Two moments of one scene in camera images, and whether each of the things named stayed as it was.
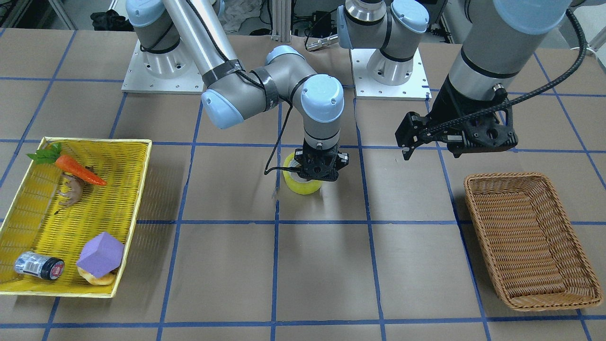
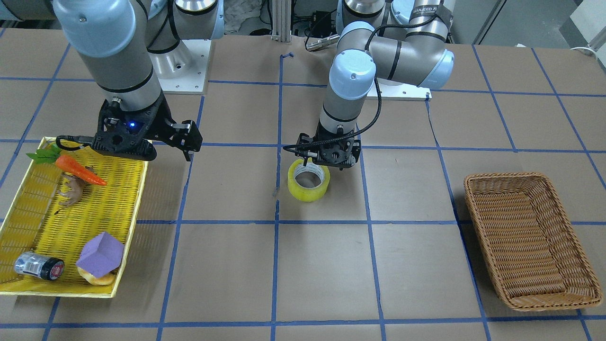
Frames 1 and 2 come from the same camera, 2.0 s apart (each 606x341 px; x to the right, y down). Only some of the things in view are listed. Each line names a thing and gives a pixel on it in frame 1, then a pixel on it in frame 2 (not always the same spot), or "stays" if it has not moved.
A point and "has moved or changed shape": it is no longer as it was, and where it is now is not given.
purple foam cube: x=100 y=255 stays
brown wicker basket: x=535 y=256 stays
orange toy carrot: x=51 y=153 stays
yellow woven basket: x=69 y=228 stays
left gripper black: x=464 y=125 -> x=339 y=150
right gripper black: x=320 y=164 -> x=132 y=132
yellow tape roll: x=296 y=182 has moved or changed shape
